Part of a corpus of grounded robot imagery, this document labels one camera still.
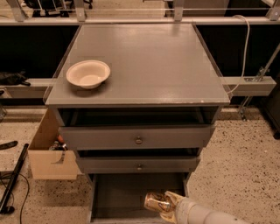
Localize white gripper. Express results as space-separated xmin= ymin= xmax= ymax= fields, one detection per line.
xmin=160 ymin=191 xmax=208 ymax=224

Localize orange soda can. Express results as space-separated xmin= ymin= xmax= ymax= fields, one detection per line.
xmin=143 ymin=192 xmax=175 ymax=214

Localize grey bottom drawer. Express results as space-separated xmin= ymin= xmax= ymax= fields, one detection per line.
xmin=90 ymin=173 xmax=188 ymax=224

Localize grey drawer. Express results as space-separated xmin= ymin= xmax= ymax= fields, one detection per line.
xmin=76 ymin=156 xmax=200 ymax=174
xmin=90 ymin=173 xmax=188 ymax=224
xmin=59 ymin=125 xmax=215 ymax=151

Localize grey middle drawer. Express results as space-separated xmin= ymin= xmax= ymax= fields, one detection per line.
xmin=76 ymin=156 xmax=200 ymax=174

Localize grey top drawer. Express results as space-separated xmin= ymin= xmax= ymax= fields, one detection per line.
xmin=59 ymin=125 xmax=215 ymax=151

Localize items inside cardboard box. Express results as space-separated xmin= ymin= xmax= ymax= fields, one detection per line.
xmin=49 ymin=135 xmax=67 ymax=151

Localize cardboard box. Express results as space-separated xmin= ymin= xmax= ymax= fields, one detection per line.
xmin=28 ymin=109 xmax=79 ymax=180

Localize white paper bowl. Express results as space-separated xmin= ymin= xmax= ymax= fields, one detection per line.
xmin=66 ymin=60 xmax=110 ymax=89

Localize black pole on floor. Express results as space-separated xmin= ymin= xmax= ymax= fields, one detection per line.
xmin=0 ymin=143 xmax=29 ymax=214

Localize black tool on floor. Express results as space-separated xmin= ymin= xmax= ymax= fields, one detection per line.
xmin=0 ymin=141 xmax=18 ymax=151

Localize metal railing frame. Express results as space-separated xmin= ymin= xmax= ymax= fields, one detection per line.
xmin=0 ymin=0 xmax=280 ymax=96

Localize black cable on floor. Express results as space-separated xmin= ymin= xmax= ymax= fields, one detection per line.
xmin=0 ymin=171 xmax=31 ymax=224

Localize white cable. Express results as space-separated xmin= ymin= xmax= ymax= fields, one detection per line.
xmin=224 ymin=14 xmax=252 ymax=95

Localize black cloth on rail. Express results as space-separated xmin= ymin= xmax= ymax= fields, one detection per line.
xmin=0 ymin=71 xmax=31 ymax=86

